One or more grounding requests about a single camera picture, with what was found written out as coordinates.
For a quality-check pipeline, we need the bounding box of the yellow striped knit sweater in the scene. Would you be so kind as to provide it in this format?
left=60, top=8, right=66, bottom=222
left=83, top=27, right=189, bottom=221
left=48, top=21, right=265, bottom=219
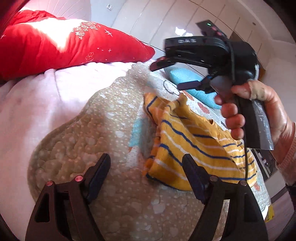
left=142, top=92, right=257, bottom=191

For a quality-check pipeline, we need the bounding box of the turquoise knit pillow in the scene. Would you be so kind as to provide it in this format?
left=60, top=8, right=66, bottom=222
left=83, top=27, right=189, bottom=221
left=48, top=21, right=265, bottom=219
left=164, top=66, right=221, bottom=109

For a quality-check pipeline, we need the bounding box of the right hand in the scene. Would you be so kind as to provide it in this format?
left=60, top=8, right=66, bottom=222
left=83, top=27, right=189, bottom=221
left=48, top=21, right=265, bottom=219
left=214, top=79, right=295, bottom=165

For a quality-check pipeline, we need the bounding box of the white heart pattern bedspread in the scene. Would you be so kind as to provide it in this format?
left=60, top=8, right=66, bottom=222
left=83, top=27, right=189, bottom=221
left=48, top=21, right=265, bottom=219
left=0, top=60, right=275, bottom=241

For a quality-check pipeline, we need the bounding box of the red quilted blanket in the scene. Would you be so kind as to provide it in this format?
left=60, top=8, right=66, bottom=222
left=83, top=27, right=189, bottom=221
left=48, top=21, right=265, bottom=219
left=1, top=10, right=155, bottom=82

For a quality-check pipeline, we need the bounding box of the pink sleeved right forearm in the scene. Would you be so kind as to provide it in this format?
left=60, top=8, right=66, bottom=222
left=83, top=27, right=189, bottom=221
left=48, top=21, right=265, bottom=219
left=276, top=123, right=295, bottom=186

